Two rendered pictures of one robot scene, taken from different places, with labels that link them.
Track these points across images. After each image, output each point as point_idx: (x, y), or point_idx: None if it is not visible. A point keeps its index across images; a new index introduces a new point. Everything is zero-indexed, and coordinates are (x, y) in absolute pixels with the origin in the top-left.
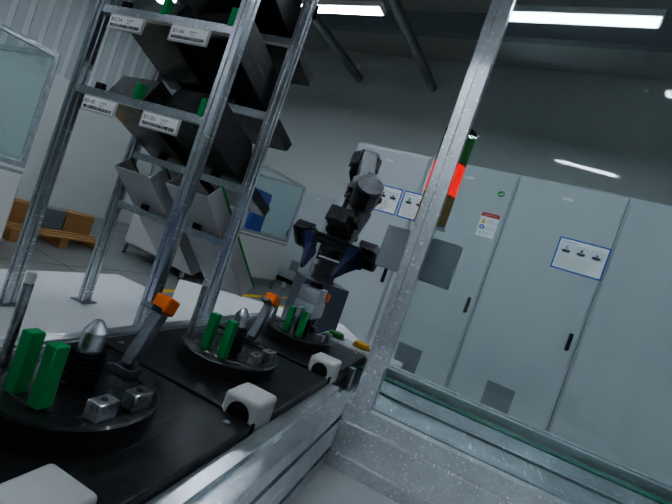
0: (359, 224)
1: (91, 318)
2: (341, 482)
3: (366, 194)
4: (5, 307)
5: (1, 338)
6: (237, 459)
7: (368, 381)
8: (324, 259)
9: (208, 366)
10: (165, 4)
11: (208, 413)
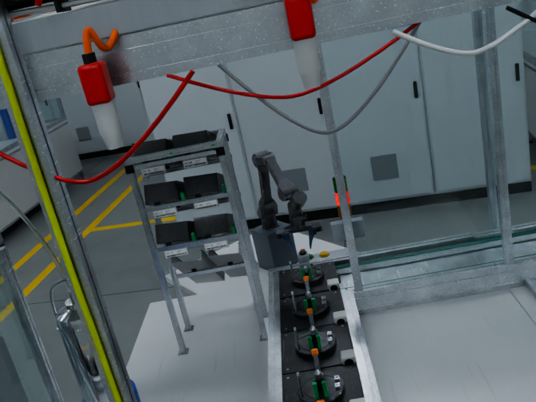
0: (307, 218)
1: (211, 332)
2: (367, 317)
3: (301, 204)
4: (188, 352)
5: (219, 360)
6: (354, 330)
7: (356, 281)
8: (266, 216)
9: (316, 316)
10: (183, 196)
11: (336, 327)
